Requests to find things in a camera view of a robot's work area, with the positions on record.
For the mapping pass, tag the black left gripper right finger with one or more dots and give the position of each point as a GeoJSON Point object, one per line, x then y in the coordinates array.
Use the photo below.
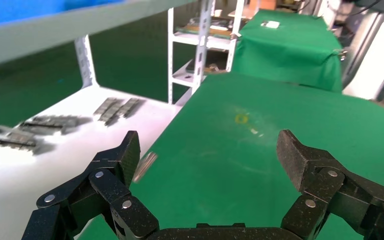
{"type": "Point", "coordinates": [318, 172]}

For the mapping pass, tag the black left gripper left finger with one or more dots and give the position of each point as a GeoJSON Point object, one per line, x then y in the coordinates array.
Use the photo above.
{"type": "Point", "coordinates": [112, 185]}

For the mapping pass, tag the silver binder clip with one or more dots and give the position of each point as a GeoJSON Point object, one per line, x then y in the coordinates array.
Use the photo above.
{"type": "Point", "coordinates": [340, 55]}
{"type": "Point", "coordinates": [145, 165]}

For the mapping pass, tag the silver metal clip strip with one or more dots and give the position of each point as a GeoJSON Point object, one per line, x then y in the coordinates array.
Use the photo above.
{"type": "Point", "coordinates": [132, 106]}
{"type": "Point", "coordinates": [114, 113]}
{"type": "Point", "coordinates": [105, 106]}

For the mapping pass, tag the green table cloth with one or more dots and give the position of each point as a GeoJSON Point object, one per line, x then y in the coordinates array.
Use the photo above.
{"type": "Point", "coordinates": [228, 159]}

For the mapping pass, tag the white flat shelf board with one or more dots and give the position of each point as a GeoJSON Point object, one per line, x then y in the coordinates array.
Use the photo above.
{"type": "Point", "coordinates": [13, 182]}

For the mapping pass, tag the green cloth covered far table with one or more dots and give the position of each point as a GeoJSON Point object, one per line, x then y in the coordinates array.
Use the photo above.
{"type": "Point", "coordinates": [284, 56]}

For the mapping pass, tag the white pillar panel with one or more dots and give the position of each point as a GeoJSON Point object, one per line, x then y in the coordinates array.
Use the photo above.
{"type": "Point", "coordinates": [377, 59]}

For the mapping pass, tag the small white flat object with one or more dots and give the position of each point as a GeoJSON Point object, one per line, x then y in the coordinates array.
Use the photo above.
{"type": "Point", "coordinates": [270, 24]}

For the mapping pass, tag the white perforated side rack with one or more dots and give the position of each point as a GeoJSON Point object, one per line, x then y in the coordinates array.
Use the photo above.
{"type": "Point", "coordinates": [235, 36]}

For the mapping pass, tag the white metal shelf board ribbed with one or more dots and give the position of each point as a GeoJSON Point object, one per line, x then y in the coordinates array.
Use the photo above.
{"type": "Point", "coordinates": [46, 36]}

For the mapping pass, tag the stacked flat boards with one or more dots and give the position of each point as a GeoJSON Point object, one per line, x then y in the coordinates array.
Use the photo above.
{"type": "Point", "coordinates": [218, 28]}

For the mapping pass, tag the blue plastic bin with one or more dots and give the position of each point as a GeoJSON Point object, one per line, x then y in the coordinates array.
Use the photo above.
{"type": "Point", "coordinates": [13, 10]}

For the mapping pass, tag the silver metal rail part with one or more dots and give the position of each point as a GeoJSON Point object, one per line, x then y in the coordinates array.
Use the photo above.
{"type": "Point", "coordinates": [49, 122]}
{"type": "Point", "coordinates": [11, 134]}

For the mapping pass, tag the white perforated shelf post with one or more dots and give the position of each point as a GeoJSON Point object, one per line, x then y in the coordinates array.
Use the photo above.
{"type": "Point", "coordinates": [85, 63]}
{"type": "Point", "coordinates": [202, 49]}

